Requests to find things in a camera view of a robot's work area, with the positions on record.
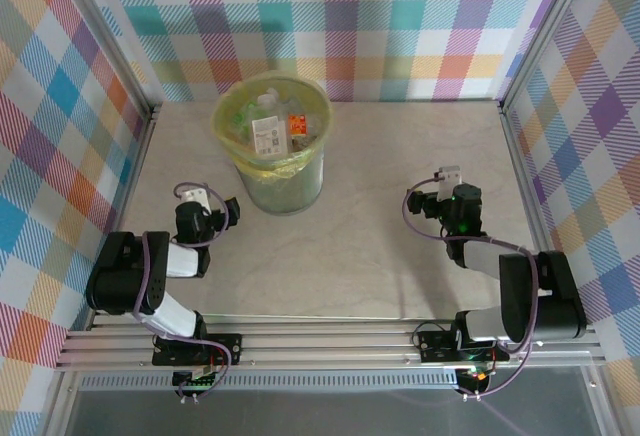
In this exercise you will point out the yellow bin liner bag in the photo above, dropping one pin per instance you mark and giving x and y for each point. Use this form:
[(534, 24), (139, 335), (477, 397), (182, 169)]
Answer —
[(220, 126)]

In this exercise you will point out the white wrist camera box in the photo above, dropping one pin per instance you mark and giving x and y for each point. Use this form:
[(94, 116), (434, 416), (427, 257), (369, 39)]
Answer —
[(195, 195), (450, 176)]

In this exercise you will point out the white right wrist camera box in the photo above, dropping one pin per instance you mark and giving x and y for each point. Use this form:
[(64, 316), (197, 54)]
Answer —
[(450, 176)]

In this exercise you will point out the clear bottle orange label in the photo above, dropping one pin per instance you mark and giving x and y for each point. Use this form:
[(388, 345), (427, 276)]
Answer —
[(298, 123)]

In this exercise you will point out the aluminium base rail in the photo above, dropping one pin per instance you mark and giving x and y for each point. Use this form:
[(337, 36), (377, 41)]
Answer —
[(325, 346)]

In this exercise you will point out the aluminium frame bar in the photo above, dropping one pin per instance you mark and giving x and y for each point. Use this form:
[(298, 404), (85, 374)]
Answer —
[(57, 406), (602, 406)]

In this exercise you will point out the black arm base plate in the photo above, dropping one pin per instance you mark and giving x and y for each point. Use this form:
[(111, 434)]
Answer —
[(227, 348), (435, 348)]

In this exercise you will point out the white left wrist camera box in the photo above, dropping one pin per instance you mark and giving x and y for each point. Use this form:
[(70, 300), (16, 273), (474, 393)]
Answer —
[(195, 195)]

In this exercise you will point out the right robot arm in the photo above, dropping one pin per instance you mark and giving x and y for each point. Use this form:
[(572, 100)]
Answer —
[(550, 296)]

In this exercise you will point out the clear plastic bin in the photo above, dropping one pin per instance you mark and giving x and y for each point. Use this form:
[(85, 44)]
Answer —
[(285, 191)]

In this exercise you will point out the aluminium frame post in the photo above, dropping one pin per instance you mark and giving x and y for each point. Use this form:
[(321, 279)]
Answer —
[(558, 6), (96, 6)]

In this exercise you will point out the black controller board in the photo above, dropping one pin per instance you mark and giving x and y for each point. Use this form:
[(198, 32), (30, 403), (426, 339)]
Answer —
[(475, 378), (200, 382)]

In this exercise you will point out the clear plastic packet white label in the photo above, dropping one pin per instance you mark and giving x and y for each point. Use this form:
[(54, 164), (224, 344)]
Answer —
[(270, 136)]

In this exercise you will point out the plaid fabric panel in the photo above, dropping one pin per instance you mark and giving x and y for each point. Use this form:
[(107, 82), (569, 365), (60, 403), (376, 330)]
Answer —
[(40, 106), (600, 106), (400, 31)]

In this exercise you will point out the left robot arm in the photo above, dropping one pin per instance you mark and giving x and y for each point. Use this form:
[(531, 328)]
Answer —
[(120, 276)]

